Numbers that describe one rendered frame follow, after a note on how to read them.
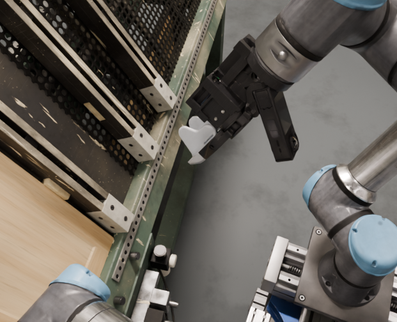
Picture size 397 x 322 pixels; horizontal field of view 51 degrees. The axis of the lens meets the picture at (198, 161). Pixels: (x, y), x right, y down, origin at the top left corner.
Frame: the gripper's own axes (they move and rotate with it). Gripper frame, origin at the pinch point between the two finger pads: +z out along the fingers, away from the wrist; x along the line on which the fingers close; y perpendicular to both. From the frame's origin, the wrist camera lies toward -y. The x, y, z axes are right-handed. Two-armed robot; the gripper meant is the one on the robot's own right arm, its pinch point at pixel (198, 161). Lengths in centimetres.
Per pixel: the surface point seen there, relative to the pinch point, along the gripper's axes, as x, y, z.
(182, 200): -105, -14, 111
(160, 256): -35, -16, 68
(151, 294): -26, -22, 74
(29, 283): 3, 7, 63
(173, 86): -87, 24, 52
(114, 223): -26, 3, 60
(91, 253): -17, 1, 66
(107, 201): -26, 9, 55
